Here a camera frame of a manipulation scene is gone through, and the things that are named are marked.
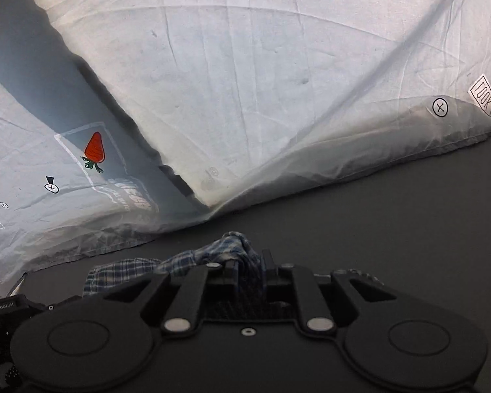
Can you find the blue plaid shirt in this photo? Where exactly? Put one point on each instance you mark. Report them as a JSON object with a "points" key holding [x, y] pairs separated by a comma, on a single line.
{"points": [[182, 262]]}

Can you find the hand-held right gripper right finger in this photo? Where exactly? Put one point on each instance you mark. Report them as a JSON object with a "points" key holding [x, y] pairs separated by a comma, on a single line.
{"points": [[271, 275]]}

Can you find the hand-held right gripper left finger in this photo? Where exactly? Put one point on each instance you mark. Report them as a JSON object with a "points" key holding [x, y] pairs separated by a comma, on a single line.
{"points": [[229, 273]]}

